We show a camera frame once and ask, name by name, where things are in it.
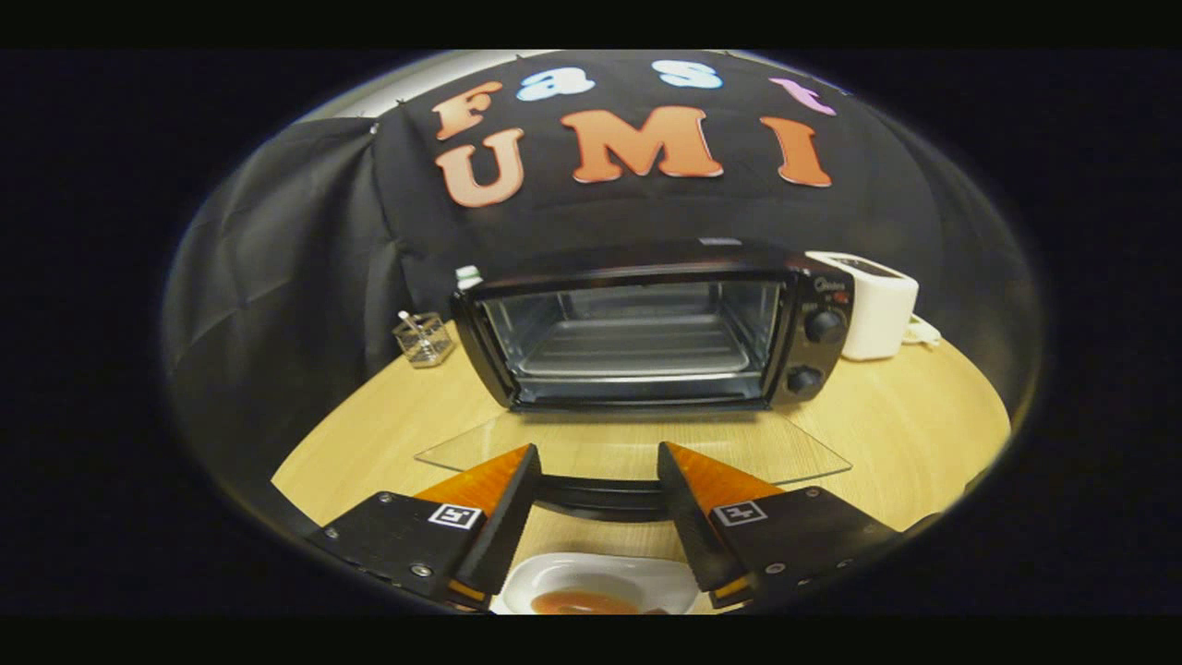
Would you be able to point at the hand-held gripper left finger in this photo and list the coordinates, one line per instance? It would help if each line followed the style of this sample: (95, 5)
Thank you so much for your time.
(512, 517)

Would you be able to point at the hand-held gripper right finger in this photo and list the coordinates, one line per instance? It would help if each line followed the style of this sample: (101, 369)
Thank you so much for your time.
(683, 517)

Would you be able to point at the black toaster oven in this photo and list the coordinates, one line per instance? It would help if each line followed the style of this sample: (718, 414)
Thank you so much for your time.
(813, 360)

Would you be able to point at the white pop-up toaster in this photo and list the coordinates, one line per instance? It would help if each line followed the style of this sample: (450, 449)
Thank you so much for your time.
(877, 309)

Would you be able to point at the white plate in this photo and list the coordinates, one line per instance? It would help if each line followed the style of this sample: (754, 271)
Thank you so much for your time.
(646, 573)

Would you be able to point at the clear glass holder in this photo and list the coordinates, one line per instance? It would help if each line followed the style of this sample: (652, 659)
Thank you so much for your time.
(425, 344)

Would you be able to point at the white bottle green label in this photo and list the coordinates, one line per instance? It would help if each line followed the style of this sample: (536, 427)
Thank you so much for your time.
(469, 277)

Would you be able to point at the white power strip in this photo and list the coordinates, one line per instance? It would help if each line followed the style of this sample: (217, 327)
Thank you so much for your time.
(923, 331)

